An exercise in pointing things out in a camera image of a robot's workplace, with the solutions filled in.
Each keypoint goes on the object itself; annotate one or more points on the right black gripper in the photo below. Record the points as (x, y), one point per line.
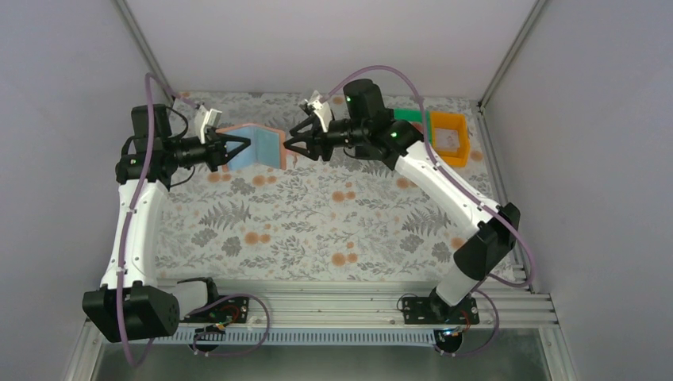
(313, 140)

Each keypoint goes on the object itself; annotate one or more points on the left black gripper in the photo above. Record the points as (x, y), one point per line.
(213, 152)

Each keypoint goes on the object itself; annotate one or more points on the orange leather card holder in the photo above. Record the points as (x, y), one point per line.
(266, 146)

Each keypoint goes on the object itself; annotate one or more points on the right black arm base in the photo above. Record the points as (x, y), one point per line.
(452, 321)

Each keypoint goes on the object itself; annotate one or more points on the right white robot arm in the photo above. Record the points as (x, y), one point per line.
(371, 128)

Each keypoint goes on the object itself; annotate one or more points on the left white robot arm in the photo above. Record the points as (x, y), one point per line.
(128, 304)

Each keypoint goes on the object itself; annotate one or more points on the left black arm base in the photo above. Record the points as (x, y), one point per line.
(210, 313)

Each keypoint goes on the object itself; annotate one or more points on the white card in orange bin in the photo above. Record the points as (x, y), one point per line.
(447, 140)

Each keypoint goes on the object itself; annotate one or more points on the floral table mat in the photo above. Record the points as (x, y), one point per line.
(340, 220)

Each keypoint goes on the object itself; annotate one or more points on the green plastic bin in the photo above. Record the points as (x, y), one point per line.
(413, 118)

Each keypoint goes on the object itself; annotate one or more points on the orange plastic bin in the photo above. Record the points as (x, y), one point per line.
(457, 122)

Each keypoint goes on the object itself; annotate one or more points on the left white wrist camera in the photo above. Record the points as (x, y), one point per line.
(205, 118)

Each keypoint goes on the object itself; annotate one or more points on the aluminium mounting rail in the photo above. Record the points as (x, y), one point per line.
(374, 305)

